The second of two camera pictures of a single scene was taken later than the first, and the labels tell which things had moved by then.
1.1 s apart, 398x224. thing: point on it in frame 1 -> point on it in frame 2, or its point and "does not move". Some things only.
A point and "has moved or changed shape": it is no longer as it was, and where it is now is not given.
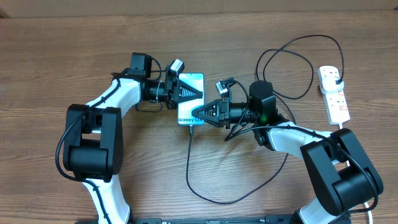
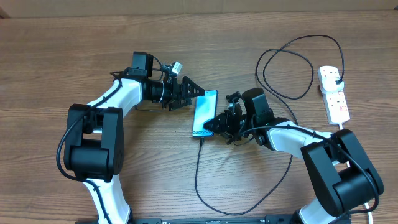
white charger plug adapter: [328, 81] does not move
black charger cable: [225, 202] -> [270, 51]
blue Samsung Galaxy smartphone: [185, 109] has moved or changed shape
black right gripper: [222, 111] -> [225, 119]
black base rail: [269, 219] does not move
